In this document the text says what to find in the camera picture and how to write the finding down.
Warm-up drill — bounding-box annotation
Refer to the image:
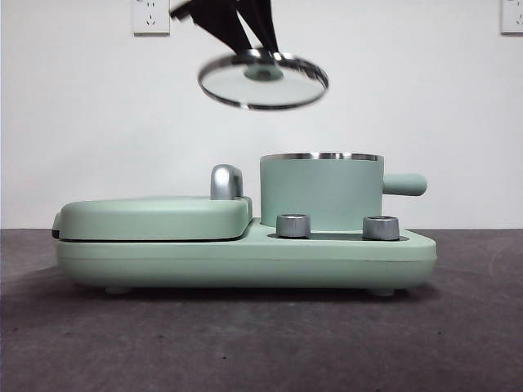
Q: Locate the mint green breakfast maker base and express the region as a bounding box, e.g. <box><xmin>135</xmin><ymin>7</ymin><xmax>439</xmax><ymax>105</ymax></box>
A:
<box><xmin>55</xmin><ymin>217</ymin><xmax>438</xmax><ymax>296</ymax></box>

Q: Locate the white wall socket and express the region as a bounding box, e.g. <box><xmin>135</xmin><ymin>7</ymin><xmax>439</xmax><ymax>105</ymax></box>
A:
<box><xmin>500</xmin><ymin>0</ymin><xmax>523</xmax><ymax>36</ymax></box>
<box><xmin>131</xmin><ymin>0</ymin><xmax>171</xmax><ymax>36</ymax></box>

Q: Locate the mint green pot with handle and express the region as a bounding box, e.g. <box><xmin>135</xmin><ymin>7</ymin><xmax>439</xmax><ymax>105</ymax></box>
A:
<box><xmin>259</xmin><ymin>151</ymin><xmax>429</xmax><ymax>229</ymax></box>

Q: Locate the chrome curved handle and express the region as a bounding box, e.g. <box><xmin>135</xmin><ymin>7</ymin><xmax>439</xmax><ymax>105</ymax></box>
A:
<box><xmin>210</xmin><ymin>163</ymin><xmax>246</xmax><ymax>201</ymax></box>

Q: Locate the silver control knob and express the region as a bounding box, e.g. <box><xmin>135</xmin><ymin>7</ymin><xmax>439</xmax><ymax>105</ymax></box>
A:
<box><xmin>362</xmin><ymin>215</ymin><xmax>400</xmax><ymax>241</ymax></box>
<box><xmin>275</xmin><ymin>212</ymin><xmax>312</xmax><ymax>238</ymax></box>

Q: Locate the glass pot lid green knob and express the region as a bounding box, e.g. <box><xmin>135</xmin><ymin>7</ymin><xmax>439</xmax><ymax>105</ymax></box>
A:
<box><xmin>197</xmin><ymin>47</ymin><xmax>330</xmax><ymax>112</ymax></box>

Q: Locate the mint green sandwich press lid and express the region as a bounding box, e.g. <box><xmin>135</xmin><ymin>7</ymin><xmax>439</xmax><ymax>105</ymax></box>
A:
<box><xmin>51</xmin><ymin>194</ymin><xmax>254</xmax><ymax>242</ymax></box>

